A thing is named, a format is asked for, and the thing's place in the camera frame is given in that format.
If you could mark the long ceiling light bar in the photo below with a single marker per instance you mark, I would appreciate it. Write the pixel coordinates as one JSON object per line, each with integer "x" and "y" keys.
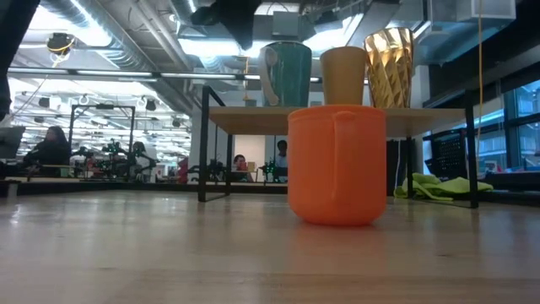
{"x": 126, "y": 74}

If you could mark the orange plastic mug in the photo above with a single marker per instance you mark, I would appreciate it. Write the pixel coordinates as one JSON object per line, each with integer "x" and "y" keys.
{"x": 337, "y": 169}

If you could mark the black perforated crate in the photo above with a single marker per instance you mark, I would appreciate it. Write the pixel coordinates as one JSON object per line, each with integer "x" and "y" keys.
{"x": 447, "y": 154}

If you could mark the wooden shelf black metal legs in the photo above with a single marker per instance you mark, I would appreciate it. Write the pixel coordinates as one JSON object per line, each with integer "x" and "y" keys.
{"x": 253, "y": 120}

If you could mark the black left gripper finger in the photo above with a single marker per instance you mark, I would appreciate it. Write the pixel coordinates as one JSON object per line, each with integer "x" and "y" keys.
{"x": 236, "y": 29}
{"x": 250, "y": 29}

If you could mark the black background rig frame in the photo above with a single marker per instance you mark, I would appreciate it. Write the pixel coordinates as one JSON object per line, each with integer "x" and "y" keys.
{"x": 71, "y": 139}

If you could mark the person standing behind shelf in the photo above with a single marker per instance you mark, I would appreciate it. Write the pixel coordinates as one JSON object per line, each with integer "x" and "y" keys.
{"x": 282, "y": 158}

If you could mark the amber faceted glass tumbler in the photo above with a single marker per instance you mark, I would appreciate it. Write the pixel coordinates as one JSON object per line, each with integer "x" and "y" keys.
{"x": 390, "y": 67}

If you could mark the grey computer monitor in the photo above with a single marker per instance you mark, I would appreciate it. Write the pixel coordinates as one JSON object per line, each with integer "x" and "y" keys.
{"x": 10, "y": 141}

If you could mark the green cloth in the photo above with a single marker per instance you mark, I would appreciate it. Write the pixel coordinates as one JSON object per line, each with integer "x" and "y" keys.
{"x": 443, "y": 186}

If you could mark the person seated at desk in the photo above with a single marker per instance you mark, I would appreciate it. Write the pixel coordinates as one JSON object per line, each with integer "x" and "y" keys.
{"x": 48, "y": 148}

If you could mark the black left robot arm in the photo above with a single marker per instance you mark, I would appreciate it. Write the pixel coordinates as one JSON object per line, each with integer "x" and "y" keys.
{"x": 12, "y": 42}

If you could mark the mustard yellow plastic cup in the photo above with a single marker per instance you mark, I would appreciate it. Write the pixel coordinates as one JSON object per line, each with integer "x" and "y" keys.
{"x": 342, "y": 76}

